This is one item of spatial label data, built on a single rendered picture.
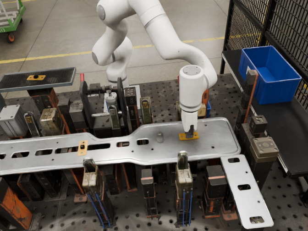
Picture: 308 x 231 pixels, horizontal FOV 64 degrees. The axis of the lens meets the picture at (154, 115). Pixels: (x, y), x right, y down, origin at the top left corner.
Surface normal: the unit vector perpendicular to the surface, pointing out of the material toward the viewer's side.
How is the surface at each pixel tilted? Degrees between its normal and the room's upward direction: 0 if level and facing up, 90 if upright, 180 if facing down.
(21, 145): 0
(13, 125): 90
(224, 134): 0
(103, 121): 0
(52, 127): 90
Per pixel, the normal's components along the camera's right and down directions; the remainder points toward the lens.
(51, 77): -0.07, -0.72
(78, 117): 0.08, 0.68
